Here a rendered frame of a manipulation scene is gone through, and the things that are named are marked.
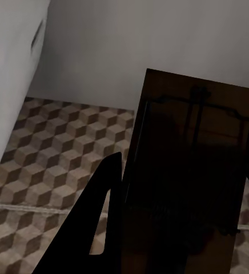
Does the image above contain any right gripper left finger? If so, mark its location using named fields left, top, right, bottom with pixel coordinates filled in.
left=32, top=152, right=122, bottom=274

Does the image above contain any mousetrap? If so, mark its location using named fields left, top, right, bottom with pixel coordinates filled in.
left=121, top=68, right=249, bottom=274

